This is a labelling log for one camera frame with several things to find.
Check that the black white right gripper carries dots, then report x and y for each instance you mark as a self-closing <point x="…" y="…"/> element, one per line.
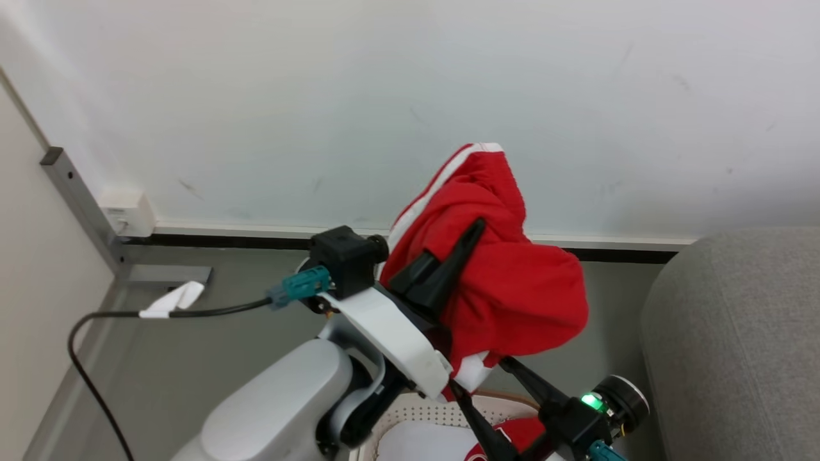
<point x="576" y="426"/>

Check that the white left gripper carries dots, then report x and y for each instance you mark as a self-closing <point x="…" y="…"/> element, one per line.
<point x="397" y="336"/>

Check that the red garment with white trim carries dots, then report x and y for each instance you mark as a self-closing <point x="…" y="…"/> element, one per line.
<point x="519" y="288"/>

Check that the white perforated laundry basket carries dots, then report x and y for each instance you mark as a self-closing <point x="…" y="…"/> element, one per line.
<point x="423" y="410"/>

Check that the white cloth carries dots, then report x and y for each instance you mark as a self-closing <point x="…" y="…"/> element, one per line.
<point x="423" y="445"/>

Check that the grey fabric sofa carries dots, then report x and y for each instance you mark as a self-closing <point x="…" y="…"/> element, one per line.
<point x="737" y="346"/>

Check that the grey metal foot plate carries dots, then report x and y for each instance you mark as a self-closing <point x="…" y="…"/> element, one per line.
<point x="163" y="274"/>

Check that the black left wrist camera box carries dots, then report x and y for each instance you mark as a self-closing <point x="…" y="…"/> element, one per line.
<point x="343" y="259"/>

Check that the white wall socket box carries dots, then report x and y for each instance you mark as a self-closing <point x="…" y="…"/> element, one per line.
<point x="128" y="211"/>

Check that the grey metal frame post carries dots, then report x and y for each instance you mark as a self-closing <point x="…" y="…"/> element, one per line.
<point x="80" y="198"/>

